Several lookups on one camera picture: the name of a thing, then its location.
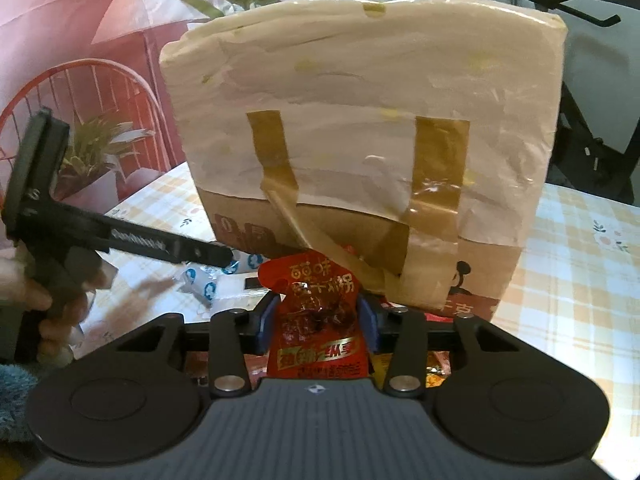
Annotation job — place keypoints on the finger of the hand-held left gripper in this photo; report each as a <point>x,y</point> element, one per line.
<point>205,254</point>

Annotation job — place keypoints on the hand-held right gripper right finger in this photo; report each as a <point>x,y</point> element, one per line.
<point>369,325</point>

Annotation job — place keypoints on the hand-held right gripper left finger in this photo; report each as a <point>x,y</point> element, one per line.
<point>267,325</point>

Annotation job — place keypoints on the white blue candy wrapper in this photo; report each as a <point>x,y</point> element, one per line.
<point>247,262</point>
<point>197,287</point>

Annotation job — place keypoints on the brown cardboard box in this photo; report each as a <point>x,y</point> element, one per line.
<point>490,270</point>

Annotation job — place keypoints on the clear plastic box liner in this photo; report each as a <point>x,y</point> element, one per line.
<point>350,85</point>

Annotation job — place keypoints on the person's left hand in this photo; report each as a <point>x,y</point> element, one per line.
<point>60,335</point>

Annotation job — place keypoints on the orange red snack packet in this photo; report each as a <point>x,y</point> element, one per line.
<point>437,370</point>

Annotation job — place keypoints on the pink printed backdrop cloth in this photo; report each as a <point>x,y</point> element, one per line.
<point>75,10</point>

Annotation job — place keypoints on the yellow checked tablecloth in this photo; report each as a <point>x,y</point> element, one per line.
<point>575,285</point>

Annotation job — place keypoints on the blue fuzzy cloth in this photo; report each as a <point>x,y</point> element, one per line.
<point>15,400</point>

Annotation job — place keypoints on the black exercise bike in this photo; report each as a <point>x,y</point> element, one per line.
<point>590,160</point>

